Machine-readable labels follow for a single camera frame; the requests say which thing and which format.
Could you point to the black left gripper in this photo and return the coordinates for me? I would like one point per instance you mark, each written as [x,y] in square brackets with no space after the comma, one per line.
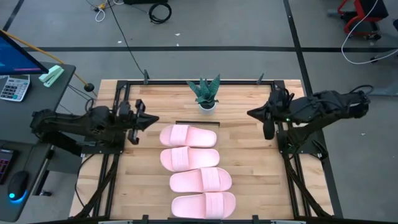
[132,118]

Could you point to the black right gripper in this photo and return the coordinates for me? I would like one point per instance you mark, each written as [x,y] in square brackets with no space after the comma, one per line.
[280,109]

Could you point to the pink slide sandal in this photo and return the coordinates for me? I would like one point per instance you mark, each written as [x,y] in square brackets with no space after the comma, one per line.
[192,137]
[186,182]
[199,158]
[189,207]

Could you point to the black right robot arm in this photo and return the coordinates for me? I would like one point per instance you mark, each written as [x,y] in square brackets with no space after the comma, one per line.
[326,105]

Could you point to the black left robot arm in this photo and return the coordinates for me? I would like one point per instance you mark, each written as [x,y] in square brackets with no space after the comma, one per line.
[68,121]

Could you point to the white plant pot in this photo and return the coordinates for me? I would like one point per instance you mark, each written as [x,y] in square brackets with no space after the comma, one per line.
[206,111]

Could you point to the green striped artificial plant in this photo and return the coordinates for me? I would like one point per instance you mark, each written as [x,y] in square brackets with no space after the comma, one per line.
[205,93]

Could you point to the mint green stapler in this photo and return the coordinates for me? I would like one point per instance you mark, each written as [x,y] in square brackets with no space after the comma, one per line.
[51,76]

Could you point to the black box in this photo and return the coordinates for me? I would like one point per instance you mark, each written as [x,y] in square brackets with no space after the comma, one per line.
[146,1]

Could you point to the grey desk base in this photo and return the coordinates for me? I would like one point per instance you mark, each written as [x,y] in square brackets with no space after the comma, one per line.
[385,91]

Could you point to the red wheeled cart base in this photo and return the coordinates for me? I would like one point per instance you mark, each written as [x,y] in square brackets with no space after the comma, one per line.
[353,20]

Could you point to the black desk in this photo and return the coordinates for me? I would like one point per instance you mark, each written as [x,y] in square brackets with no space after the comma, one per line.
[18,124]

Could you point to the grey calculator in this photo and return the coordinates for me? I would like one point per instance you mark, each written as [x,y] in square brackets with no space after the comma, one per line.
[14,88]

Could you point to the black computer mouse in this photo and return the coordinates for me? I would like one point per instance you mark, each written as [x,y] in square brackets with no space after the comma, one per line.
[18,185]

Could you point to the computer monitor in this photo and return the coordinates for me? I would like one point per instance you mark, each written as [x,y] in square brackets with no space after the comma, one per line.
[15,59]

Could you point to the black keyboard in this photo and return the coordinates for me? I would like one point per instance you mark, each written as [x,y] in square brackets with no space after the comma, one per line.
[5,165]

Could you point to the black aluminium table frame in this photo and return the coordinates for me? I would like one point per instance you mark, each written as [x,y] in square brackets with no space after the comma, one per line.
[124,90]

